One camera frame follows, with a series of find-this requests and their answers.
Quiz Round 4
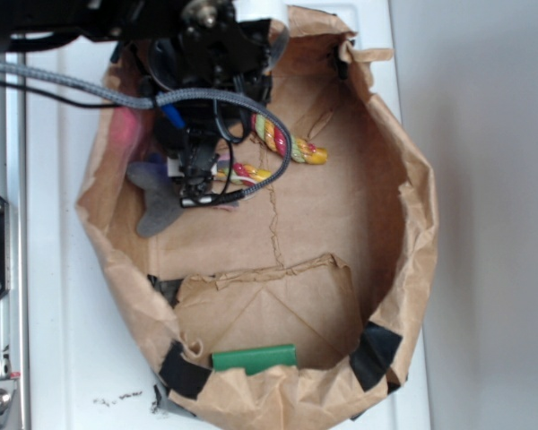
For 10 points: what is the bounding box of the brown paper bag bin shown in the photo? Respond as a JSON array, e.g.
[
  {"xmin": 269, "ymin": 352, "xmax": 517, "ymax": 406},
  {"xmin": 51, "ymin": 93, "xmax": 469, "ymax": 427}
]
[{"xmin": 76, "ymin": 6, "xmax": 438, "ymax": 429}]

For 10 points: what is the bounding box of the aluminum frame rail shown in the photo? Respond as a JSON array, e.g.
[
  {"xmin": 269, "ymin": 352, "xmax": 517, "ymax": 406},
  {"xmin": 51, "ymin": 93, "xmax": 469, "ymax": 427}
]
[{"xmin": 0, "ymin": 73, "xmax": 30, "ymax": 429}]

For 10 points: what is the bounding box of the gray braided cable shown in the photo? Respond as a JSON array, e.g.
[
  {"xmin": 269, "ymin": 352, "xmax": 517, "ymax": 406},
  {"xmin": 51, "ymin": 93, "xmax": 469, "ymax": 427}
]
[{"xmin": 0, "ymin": 56, "xmax": 293, "ymax": 201}]

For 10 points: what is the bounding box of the thin black cable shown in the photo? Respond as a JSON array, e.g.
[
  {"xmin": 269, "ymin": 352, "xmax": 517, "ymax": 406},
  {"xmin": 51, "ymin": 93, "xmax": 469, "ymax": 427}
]
[{"xmin": 0, "ymin": 76, "xmax": 126, "ymax": 110}]

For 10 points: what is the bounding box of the gray plush elephant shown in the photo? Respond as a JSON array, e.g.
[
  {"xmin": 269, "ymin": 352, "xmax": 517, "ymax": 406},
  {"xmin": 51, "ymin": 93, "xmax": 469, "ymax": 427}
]
[{"xmin": 126, "ymin": 152, "xmax": 184, "ymax": 237}]

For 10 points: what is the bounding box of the multicolor twisted rope toy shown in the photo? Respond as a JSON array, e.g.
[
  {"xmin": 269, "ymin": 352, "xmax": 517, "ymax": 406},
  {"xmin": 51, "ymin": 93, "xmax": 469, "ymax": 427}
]
[{"xmin": 213, "ymin": 114, "xmax": 328, "ymax": 187}]

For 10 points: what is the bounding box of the green rectangular block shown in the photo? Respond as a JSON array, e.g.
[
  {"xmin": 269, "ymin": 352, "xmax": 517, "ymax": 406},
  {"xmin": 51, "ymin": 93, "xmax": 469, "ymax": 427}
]
[{"xmin": 212, "ymin": 344, "xmax": 298, "ymax": 375}]

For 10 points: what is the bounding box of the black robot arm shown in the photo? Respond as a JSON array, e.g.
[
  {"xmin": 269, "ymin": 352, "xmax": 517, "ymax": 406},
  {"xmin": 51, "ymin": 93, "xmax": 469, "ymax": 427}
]
[{"xmin": 0, "ymin": 1, "xmax": 289, "ymax": 208}]

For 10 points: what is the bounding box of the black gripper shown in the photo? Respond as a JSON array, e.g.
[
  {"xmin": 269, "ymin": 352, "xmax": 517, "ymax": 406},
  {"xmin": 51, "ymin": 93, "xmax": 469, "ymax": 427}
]
[{"xmin": 153, "ymin": 99, "xmax": 247, "ymax": 209}]

